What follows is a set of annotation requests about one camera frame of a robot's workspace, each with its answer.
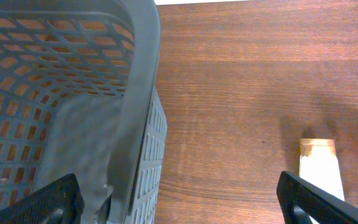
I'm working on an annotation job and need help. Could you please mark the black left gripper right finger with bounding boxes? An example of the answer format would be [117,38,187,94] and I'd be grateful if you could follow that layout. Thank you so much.
[277,171,358,224]

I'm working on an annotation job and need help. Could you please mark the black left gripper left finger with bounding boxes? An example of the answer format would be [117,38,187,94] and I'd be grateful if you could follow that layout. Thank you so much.
[0,174,85,224]

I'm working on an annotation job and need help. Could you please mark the white tube with cork cap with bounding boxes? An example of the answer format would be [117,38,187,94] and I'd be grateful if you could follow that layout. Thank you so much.
[298,138,346,224]

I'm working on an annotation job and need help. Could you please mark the grey plastic basket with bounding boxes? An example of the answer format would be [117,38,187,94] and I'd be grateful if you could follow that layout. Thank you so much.
[0,0,167,223]

